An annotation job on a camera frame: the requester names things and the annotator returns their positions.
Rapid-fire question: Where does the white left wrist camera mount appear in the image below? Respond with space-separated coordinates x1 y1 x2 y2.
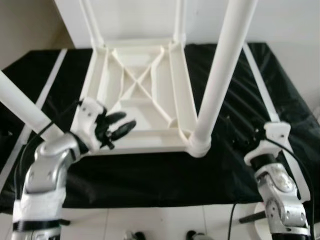
75 97 107 151

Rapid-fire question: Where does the white plastic table leg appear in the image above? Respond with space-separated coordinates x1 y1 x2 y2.
0 70 66 143
80 0 106 51
172 0 188 48
189 0 259 158

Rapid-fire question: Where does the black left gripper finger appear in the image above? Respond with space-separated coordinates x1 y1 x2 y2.
102 111 127 126
110 119 137 141

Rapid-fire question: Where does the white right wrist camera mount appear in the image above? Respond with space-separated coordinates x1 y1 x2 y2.
244 121 292 166

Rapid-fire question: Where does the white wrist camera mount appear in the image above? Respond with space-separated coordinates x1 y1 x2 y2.
75 97 107 151
244 121 292 166

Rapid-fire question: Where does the white plastic table top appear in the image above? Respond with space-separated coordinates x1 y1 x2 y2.
70 39 213 158

